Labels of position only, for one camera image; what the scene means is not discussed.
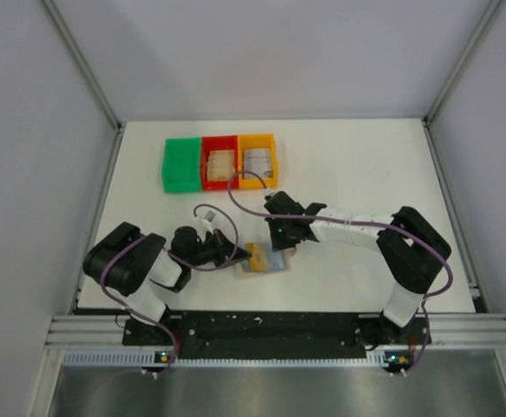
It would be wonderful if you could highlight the yellow credit card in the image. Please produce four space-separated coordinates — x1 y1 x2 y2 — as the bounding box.
244 242 270 273

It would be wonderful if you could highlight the beige card holder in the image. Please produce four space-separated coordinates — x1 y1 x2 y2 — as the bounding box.
234 245 296 278

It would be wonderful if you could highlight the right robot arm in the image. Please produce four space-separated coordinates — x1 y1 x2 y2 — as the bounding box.
264 191 451 329

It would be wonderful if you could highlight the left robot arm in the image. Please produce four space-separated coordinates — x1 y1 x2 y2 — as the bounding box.
82 222 252 326

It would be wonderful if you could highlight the stack of cards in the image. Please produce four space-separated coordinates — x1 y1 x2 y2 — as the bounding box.
243 148 274 178

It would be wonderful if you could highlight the beige card holders stack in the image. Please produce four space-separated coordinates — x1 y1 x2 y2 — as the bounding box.
207 149 234 182

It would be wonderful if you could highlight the green plastic bin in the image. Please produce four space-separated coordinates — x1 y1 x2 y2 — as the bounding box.
161 137 201 194

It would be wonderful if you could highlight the yellow plastic bin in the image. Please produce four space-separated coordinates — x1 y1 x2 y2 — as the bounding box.
238 134 278 188

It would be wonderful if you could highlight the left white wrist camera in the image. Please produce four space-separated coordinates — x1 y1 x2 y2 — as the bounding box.
200 210 216 234

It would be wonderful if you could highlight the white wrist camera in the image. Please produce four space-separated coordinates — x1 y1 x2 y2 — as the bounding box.
263 187 274 198
200 210 216 234

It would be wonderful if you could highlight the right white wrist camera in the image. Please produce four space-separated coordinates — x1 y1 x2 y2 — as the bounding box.
263 187 274 198

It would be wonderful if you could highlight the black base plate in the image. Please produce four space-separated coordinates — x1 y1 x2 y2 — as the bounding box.
122 310 430 361

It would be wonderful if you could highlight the white slotted cable duct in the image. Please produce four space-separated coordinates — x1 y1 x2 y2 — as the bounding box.
62 349 409 368

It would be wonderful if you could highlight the right aluminium corner post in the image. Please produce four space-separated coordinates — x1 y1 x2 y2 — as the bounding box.
423 0 506 127

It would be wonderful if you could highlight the aluminium corner post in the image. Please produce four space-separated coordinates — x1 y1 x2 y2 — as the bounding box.
423 0 506 127
39 0 126 131

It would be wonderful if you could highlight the left aluminium corner post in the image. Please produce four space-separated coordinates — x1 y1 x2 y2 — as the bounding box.
39 0 126 131

